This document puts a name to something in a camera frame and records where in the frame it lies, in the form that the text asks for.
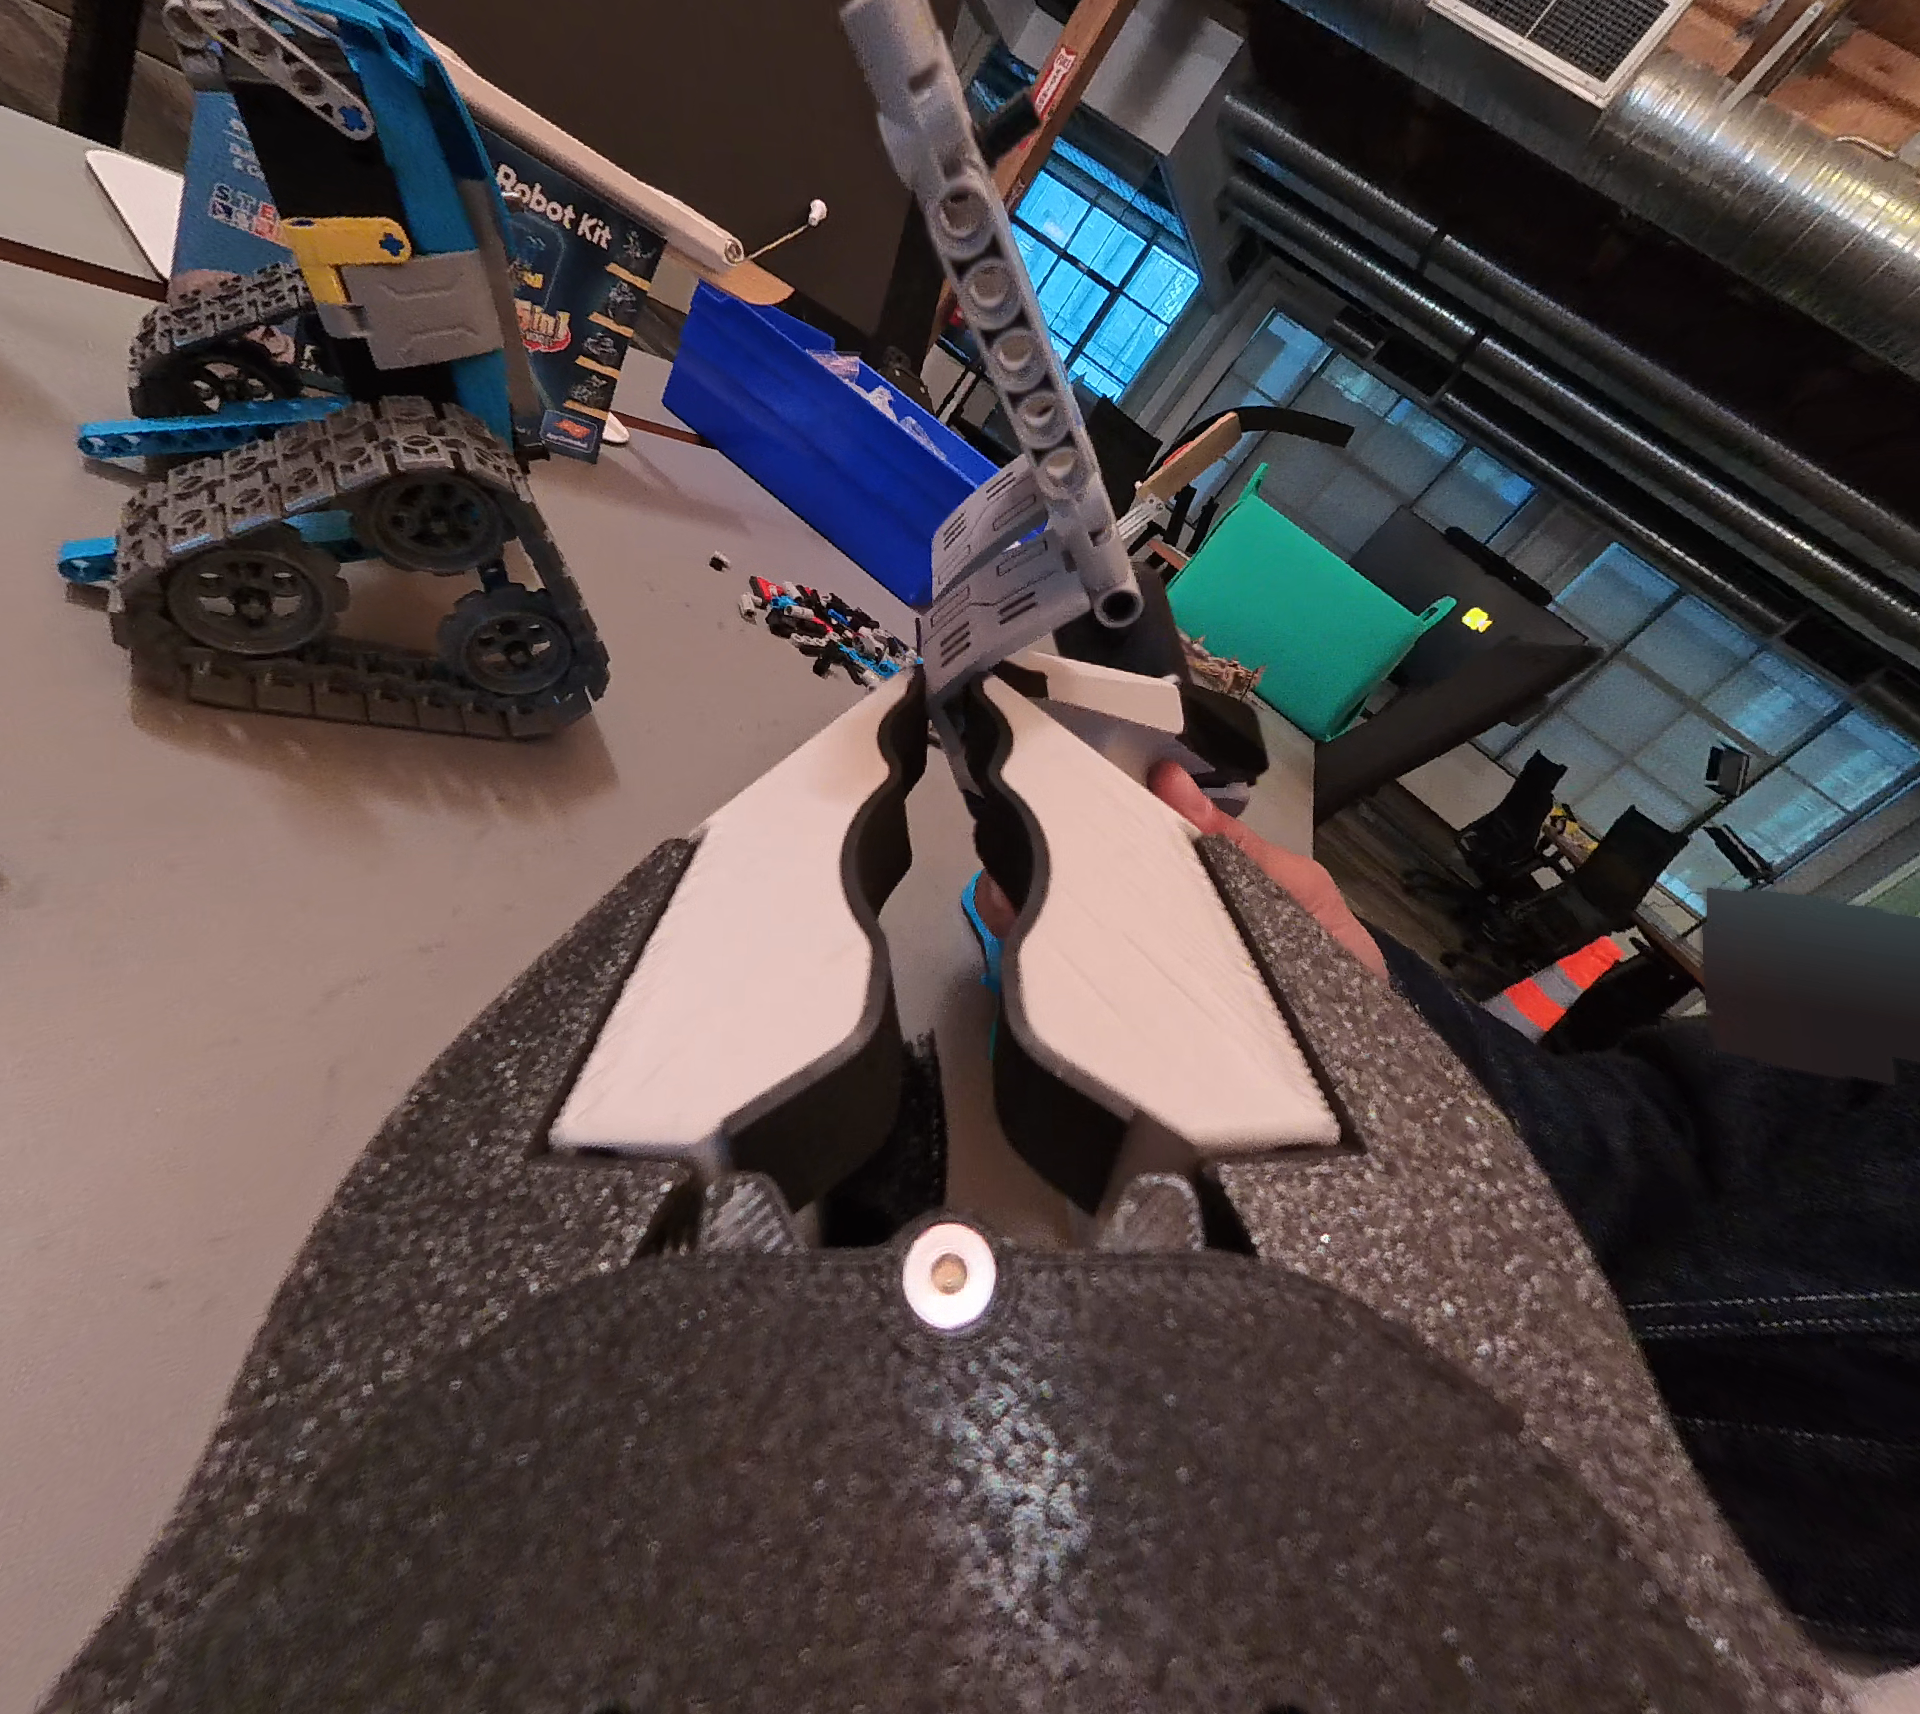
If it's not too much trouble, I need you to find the person's right hand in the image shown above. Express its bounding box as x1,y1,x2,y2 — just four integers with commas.
1151,761,1392,988

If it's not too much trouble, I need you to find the person's right forearm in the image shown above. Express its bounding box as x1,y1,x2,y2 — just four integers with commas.
1380,951,1920,1657

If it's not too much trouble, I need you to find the teal plastic tub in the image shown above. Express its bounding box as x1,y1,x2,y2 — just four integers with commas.
1164,490,1464,749

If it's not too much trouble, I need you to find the white paper sheet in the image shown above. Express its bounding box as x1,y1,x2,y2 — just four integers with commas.
85,148,200,277

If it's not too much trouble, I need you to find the blue plastic bin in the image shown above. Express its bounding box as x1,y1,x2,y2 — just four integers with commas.
661,285,1008,612

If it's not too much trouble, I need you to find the orange traffic cone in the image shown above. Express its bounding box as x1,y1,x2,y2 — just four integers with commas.
1500,934,1652,1045

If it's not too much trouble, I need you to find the pile of small building pieces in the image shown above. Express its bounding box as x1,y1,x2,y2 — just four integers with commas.
713,551,920,689

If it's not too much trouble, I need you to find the silver ceiling duct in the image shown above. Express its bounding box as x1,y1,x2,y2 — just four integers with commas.
1246,0,1920,383

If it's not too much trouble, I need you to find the blue tracked toy robot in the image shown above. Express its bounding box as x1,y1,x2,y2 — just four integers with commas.
61,0,618,742

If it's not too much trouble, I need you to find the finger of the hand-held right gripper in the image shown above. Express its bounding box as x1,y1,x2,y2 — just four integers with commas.
1157,704,1285,793
1020,656,1194,732

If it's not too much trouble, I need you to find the grey blue brick assembly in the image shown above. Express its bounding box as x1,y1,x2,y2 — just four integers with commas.
841,0,1148,696

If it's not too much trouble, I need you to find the small robot kit box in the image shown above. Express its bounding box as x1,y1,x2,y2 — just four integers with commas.
175,81,709,456

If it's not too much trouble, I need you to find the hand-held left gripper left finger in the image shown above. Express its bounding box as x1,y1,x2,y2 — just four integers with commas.
550,674,918,1162

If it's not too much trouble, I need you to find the paned window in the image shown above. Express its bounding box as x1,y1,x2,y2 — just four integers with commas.
1007,141,1209,403

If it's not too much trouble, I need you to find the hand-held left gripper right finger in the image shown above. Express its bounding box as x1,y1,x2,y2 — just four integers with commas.
966,681,1347,1153

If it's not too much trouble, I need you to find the grey desk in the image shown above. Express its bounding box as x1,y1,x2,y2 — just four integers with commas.
0,94,1203,1714

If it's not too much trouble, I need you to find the black office chair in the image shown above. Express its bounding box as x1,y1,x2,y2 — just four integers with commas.
1471,755,1682,966

